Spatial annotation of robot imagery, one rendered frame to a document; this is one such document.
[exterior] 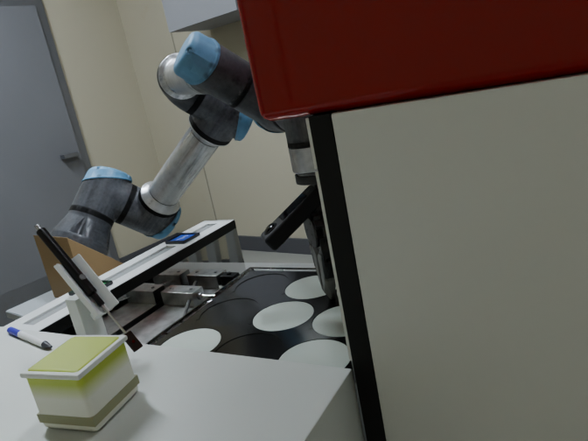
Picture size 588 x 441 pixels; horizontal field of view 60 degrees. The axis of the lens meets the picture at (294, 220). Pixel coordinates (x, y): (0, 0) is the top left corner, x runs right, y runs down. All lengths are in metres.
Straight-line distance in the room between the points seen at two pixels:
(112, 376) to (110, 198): 0.90
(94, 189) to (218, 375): 0.92
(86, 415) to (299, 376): 0.21
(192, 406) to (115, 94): 4.11
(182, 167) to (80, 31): 3.28
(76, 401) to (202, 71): 0.48
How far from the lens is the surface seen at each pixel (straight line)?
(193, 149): 1.28
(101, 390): 0.56
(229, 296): 0.95
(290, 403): 0.51
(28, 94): 4.15
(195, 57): 0.80
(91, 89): 4.44
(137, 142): 4.61
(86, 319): 0.69
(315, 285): 0.91
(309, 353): 0.71
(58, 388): 0.56
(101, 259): 1.38
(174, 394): 0.58
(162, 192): 1.38
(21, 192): 4.05
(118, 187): 1.43
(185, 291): 1.00
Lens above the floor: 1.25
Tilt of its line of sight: 15 degrees down
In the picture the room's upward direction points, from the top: 11 degrees counter-clockwise
